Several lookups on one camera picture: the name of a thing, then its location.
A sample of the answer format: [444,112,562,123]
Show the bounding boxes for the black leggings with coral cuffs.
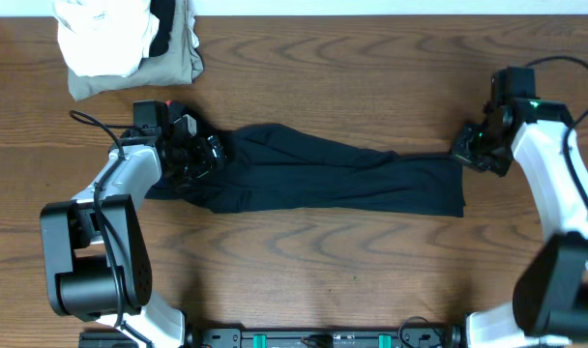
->
[147,118,465,218]

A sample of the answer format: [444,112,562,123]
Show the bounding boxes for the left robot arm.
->
[40,101,226,348]

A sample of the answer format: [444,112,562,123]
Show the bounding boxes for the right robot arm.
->
[451,66,588,347]

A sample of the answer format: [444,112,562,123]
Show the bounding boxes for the khaki folded garment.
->
[68,0,203,101]

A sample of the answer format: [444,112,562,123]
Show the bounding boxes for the white folded garment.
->
[51,0,160,77]

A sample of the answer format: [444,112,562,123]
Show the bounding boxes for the black folded garment on pile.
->
[149,0,176,57]

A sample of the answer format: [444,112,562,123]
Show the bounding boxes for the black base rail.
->
[78,326,464,348]

